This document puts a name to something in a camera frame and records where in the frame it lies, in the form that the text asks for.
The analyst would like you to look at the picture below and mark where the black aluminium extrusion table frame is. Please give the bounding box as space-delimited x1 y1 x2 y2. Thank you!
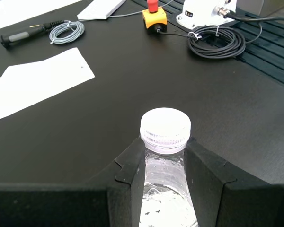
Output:
130 0 284 89

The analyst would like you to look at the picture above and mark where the yellow red emergency stop button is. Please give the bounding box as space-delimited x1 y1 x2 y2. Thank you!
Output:
142 0 168 34

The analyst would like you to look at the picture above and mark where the white paper sheet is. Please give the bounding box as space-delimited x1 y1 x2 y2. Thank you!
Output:
0 47 95 123

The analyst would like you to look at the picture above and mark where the small white paper card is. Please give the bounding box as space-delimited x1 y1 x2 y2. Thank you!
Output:
0 67 38 100

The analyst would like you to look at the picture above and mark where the grey brown partition panel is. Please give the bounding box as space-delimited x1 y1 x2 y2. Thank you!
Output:
236 0 284 17

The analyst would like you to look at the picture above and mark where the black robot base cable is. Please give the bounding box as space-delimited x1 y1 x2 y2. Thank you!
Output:
227 10 284 44

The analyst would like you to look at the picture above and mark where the white robot arm with base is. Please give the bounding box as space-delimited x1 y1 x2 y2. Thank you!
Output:
176 0 237 30

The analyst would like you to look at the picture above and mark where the black coiled cable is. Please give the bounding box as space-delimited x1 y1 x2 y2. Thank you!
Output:
156 25 246 59

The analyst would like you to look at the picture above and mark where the white flat box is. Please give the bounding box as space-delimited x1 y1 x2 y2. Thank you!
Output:
77 0 127 20

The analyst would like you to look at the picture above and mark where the black tool with grey handle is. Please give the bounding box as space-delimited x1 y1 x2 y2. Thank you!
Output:
0 20 65 49

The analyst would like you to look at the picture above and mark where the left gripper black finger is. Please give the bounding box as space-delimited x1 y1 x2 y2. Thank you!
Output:
184 136 284 227
0 137 147 227

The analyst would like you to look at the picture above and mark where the grey cable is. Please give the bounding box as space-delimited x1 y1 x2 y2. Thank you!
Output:
49 0 176 45

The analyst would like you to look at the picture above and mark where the clear plastic water bottle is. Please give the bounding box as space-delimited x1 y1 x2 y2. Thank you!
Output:
138 107 199 227

